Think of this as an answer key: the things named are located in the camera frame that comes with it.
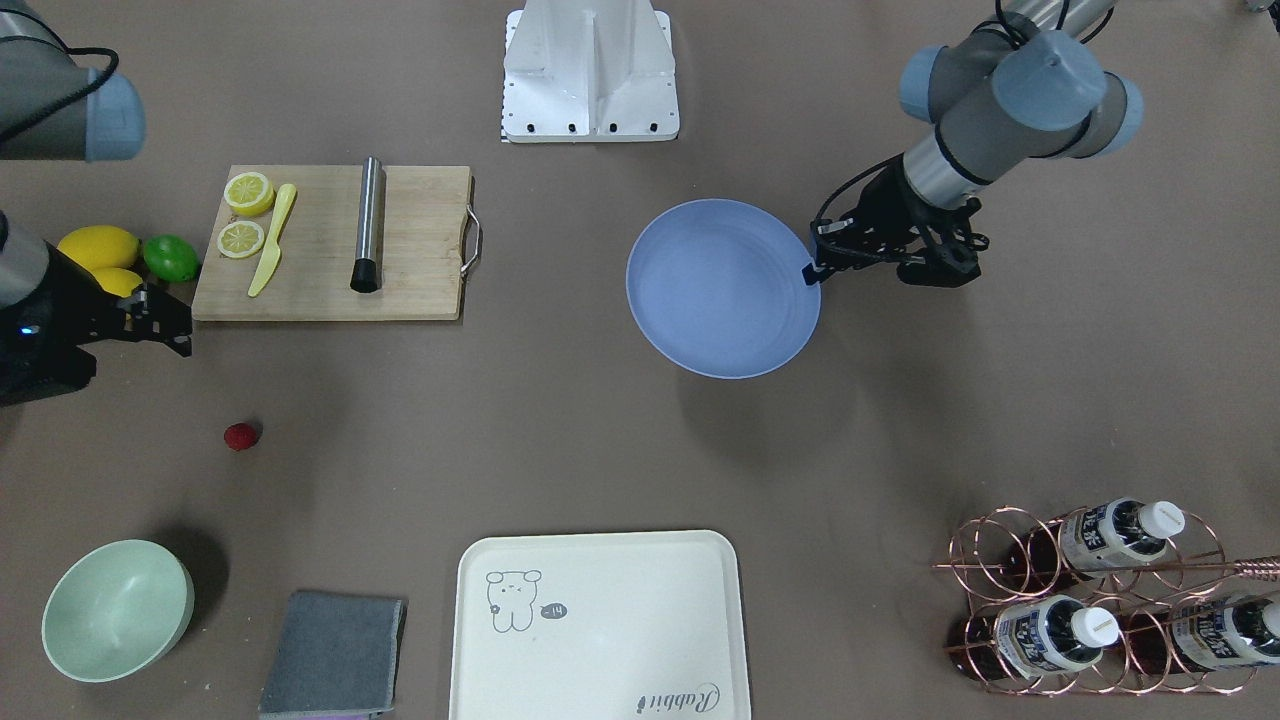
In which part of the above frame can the grey folded cloth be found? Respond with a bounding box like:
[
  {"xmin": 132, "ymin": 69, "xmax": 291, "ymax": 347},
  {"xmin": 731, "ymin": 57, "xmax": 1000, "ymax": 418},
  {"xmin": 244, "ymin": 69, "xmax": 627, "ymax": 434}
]
[{"xmin": 259, "ymin": 591, "xmax": 404, "ymax": 719}]

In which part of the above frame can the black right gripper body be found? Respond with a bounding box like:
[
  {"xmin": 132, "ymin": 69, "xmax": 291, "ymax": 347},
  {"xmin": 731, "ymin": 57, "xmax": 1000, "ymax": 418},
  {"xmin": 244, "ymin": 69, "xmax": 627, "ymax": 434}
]
[{"xmin": 1, "ymin": 247, "xmax": 193, "ymax": 407}]

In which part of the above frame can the dark drink bottle front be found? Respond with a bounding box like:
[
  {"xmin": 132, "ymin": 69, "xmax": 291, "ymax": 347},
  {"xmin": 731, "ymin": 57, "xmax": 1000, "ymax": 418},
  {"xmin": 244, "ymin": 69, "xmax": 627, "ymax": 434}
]
[{"xmin": 1123, "ymin": 594, "xmax": 1279, "ymax": 675}]

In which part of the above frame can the steel cylinder black tip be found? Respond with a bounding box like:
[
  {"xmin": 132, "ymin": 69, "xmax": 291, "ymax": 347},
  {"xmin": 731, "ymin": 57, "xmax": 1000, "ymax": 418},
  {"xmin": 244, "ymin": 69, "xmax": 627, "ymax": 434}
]
[{"xmin": 349, "ymin": 156, "xmax": 387, "ymax": 293}]

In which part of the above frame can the yellow lemon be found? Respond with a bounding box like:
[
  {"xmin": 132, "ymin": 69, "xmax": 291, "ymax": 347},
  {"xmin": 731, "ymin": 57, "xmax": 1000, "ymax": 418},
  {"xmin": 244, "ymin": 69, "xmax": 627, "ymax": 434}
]
[
  {"xmin": 56, "ymin": 225, "xmax": 141, "ymax": 270},
  {"xmin": 90, "ymin": 266, "xmax": 145, "ymax": 299}
]

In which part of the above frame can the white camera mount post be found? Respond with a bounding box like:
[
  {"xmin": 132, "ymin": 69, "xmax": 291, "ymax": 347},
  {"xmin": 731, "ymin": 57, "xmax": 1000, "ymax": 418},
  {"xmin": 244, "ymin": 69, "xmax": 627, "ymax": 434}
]
[{"xmin": 500, "ymin": 1, "xmax": 681, "ymax": 143}]

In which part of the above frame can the red strawberry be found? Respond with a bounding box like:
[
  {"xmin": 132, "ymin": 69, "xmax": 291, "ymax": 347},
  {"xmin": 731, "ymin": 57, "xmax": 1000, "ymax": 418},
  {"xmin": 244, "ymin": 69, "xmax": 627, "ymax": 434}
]
[{"xmin": 223, "ymin": 421, "xmax": 260, "ymax": 452}]

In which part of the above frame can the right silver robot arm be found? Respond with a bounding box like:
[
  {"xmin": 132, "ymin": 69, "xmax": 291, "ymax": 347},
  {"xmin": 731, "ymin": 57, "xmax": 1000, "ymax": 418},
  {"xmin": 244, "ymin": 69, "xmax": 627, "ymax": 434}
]
[{"xmin": 1, "ymin": 1, "xmax": 193, "ymax": 406}]

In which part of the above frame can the lemon half slice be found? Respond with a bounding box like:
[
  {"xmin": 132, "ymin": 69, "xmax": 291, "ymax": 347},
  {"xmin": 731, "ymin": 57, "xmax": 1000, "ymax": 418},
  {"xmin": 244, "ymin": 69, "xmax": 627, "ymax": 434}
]
[
  {"xmin": 215, "ymin": 220, "xmax": 266, "ymax": 259},
  {"xmin": 223, "ymin": 170, "xmax": 276, "ymax": 218}
]

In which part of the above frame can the green lime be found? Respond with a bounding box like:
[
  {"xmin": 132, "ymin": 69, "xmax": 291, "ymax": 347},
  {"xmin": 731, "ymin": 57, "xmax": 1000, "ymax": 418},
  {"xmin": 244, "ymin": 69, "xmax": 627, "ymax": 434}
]
[{"xmin": 141, "ymin": 234, "xmax": 201, "ymax": 283}]

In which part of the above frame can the dark drink bottle middle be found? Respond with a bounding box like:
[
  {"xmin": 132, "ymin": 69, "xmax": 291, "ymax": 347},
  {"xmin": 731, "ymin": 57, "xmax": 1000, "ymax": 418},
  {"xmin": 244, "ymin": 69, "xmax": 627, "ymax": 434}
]
[{"xmin": 946, "ymin": 594, "xmax": 1121, "ymax": 683}]

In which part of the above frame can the copper wire bottle rack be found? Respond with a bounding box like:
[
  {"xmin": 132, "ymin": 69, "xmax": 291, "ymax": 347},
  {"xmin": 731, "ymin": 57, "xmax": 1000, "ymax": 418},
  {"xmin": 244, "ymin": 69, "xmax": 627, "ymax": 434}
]
[{"xmin": 937, "ymin": 506, "xmax": 1277, "ymax": 698}]

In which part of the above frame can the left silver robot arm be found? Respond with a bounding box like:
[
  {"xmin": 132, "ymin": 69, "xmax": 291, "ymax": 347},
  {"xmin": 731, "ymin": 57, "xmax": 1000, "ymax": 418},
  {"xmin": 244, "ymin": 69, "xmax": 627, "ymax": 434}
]
[{"xmin": 803, "ymin": 1, "xmax": 1144, "ymax": 288}]

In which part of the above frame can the dark drink bottle white cap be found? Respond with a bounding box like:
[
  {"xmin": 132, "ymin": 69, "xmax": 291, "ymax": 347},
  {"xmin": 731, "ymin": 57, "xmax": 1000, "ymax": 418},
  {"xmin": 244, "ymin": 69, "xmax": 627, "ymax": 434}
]
[{"xmin": 1004, "ymin": 497, "xmax": 1187, "ymax": 591}]

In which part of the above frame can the yellow plastic knife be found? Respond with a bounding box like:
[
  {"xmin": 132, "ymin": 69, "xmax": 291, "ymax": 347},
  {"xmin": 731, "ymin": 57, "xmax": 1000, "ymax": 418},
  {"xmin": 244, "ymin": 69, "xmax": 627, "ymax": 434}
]
[{"xmin": 247, "ymin": 183, "xmax": 298, "ymax": 299}]

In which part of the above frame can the blue plate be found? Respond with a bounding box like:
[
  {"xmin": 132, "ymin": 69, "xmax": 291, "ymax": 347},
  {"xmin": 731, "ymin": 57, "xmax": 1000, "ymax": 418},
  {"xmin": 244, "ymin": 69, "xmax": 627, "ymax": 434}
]
[{"xmin": 625, "ymin": 199, "xmax": 820, "ymax": 380}]

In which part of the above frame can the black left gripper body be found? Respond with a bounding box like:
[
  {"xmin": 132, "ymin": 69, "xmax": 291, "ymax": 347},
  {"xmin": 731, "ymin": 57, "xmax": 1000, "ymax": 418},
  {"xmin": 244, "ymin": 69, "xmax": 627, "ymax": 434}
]
[{"xmin": 812, "ymin": 160, "xmax": 989, "ymax": 288}]

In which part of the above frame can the green bowl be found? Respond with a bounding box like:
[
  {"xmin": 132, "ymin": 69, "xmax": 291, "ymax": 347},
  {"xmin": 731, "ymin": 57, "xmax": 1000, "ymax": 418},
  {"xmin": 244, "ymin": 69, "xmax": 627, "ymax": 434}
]
[{"xmin": 41, "ymin": 539, "xmax": 195, "ymax": 683}]

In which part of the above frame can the bamboo cutting board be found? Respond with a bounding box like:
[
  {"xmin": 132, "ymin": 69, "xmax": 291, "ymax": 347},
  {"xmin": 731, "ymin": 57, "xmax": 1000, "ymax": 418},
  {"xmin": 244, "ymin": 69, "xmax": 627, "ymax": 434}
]
[{"xmin": 192, "ymin": 165, "xmax": 476, "ymax": 322}]

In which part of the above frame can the cream rectangular tray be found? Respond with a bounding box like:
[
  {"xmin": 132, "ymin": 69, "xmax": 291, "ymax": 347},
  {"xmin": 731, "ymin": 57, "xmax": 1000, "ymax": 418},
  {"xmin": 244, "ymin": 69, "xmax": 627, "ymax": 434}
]
[{"xmin": 449, "ymin": 529, "xmax": 753, "ymax": 719}]

